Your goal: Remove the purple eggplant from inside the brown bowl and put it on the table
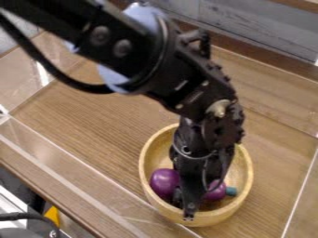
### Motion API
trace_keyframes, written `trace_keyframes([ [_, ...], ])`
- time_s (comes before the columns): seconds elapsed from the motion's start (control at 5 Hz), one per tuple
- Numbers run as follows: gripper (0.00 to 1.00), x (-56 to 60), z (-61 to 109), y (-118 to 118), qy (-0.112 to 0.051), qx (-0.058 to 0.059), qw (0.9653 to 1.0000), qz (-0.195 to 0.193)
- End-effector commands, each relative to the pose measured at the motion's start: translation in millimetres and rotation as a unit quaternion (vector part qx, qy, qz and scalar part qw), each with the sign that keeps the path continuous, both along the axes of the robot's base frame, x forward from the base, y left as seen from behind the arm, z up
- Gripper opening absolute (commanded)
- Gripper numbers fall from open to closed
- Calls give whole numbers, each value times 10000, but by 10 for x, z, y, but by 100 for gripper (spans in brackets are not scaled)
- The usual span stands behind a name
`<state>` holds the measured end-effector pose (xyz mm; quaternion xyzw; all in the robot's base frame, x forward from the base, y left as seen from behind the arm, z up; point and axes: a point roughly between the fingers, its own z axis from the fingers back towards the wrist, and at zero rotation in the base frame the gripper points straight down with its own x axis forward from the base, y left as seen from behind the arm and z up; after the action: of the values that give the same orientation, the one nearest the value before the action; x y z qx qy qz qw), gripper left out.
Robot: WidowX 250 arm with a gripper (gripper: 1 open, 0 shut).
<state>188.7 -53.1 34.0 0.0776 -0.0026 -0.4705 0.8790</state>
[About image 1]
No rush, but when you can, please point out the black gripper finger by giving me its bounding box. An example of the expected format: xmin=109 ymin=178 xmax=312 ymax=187
xmin=170 ymin=187 xmax=182 ymax=208
xmin=180 ymin=165 xmax=206 ymax=221

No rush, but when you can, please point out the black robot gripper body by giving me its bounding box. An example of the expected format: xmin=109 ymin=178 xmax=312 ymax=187
xmin=168 ymin=117 xmax=237 ymax=193

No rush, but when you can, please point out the purple toy eggplant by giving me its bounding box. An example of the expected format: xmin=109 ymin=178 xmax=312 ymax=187
xmin=149 ymin=168 xmax=237 ymax=202

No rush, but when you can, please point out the brown wooden bowl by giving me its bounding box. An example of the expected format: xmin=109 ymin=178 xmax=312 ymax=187
xmin=137 ymin=124 xmax=253 ymax=227

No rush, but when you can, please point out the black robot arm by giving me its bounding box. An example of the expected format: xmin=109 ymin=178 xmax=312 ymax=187
xmin=0 ymin=0 xmax=244 ymax=220

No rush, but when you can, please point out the clear acrylic table wall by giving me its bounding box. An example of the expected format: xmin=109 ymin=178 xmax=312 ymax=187
xmin=0 ymin=112 xmax=200 ymax=238

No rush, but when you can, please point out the black cable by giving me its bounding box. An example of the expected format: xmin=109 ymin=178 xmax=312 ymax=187
xmin=0 ymin=213 xmax=54 ymax=238

